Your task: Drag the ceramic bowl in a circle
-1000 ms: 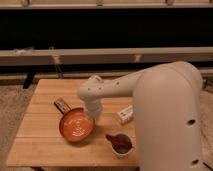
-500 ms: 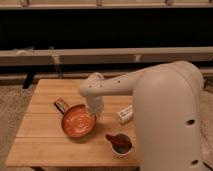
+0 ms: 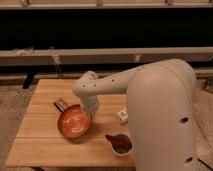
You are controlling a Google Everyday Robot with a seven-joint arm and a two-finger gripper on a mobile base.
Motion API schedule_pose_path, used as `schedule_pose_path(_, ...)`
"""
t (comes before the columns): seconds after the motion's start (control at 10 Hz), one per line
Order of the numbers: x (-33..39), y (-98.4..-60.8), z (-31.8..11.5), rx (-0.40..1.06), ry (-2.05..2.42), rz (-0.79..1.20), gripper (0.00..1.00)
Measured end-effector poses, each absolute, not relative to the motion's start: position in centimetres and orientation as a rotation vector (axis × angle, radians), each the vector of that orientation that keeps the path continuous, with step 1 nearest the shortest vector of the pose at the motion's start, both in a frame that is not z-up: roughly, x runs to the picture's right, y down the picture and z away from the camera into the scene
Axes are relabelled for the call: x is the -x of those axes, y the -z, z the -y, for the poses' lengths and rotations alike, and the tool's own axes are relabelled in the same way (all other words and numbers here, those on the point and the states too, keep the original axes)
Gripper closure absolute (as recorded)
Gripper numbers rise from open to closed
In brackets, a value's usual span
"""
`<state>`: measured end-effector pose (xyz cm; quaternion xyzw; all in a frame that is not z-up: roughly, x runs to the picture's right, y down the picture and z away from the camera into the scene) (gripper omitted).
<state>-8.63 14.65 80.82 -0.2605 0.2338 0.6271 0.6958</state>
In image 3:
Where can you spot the dark snack bar packet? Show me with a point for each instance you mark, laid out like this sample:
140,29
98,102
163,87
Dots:
61,105

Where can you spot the orange ceramic bowl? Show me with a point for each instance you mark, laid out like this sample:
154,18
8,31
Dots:
73,122

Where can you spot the wooden table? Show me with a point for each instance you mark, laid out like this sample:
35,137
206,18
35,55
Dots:
38,142

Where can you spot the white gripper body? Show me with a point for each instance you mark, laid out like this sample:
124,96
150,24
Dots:
90,105

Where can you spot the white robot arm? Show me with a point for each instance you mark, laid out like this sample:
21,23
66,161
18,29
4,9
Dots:
159,107

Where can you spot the white cup with brown contents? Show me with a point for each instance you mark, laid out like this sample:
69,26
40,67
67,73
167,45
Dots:
121,144

